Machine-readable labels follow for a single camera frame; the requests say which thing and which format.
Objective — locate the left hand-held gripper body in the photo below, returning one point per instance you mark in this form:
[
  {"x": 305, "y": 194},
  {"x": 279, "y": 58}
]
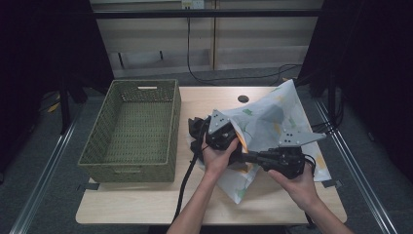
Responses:
[{"x": 220, "y": 133}]

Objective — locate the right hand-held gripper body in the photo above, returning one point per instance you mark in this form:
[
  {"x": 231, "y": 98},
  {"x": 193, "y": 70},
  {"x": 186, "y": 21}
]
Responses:
[{"x": 289, "y": 156}]

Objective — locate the black clothing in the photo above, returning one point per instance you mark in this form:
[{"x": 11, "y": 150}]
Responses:
[{"x": 196, "y": 130}]

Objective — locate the white leaf-print laundry bag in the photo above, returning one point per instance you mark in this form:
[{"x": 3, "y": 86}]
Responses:
[{"x": 269, "y": 117}]

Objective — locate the green woven basket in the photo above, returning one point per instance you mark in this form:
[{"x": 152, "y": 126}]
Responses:
[{"x": 130, "y": 130}]

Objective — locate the person's left hand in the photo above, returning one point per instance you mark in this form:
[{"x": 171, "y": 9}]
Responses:
[{"x": 218, "y": 159}]

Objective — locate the person's right hand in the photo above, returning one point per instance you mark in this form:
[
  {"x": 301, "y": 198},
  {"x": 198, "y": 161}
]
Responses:
[{"x": 300, "y": 190}]

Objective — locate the black upright stand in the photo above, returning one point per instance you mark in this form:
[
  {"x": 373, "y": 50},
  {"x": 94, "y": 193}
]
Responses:
[
  {"x": 331, "y": 97},
  {"x": 64, "y": 107}
]

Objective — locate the metal floor rail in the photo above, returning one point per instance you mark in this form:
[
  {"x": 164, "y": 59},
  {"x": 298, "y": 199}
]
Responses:
[
  {"x": 45, "y": 169},
  {"x": 354, "y": 162}
]

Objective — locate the black horizontal frame bar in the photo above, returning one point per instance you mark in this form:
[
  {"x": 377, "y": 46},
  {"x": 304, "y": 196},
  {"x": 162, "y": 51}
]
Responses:
[{"x": 207, "y": 13}]

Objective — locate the white wall power outlet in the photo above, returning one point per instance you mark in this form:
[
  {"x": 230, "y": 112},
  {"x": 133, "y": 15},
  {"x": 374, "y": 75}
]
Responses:
[{"x": 193, "y": 4}]

